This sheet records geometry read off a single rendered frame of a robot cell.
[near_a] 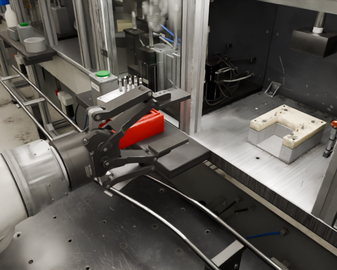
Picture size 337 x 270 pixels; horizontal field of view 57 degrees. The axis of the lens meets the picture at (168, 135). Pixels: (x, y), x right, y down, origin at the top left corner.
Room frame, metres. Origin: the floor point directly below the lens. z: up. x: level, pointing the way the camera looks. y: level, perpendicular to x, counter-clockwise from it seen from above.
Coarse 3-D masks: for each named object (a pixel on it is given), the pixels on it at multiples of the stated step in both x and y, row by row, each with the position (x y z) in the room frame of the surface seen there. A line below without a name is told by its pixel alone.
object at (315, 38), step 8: (320, 16) 0.71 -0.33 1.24; (320, 24) 0.71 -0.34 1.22; (296, 32) 0.73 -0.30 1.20; (304, 32) 0.72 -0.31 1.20; (312, 32) 0.72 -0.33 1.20; (320, 32) 0.71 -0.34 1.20; (328, 32) 0.72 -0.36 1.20; (336, 32) 0.72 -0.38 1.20; (296, 40) 0.72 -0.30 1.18; (304, 40) 0.71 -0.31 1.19; (312, 40) 0.70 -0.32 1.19; (320, 40) 0.68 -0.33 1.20; (328, 40) 0.67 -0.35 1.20; (336, 40) 0.70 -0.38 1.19; (296, 48) 0.72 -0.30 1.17; (304, 48) 0.71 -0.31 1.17; (312, 48) 0.69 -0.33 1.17; (320, 48) 0.68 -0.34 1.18; (328, 48) 0.68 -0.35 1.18; (336, 48) 0.70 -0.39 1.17; (320, 56) 0.67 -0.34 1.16
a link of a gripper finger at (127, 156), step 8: (128, 152) 0.40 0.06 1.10; (136, 152) 0.41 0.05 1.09; (144, 152) 0.42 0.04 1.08; (104, 160) 0.36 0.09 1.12; (112, 160) 0.36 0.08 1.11; (120, 160) 0.37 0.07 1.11; (128, 160) 0.39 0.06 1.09; (136, 160) 0.39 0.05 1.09; (144, 160) 0.40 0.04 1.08; (152, 160) 0.41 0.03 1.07
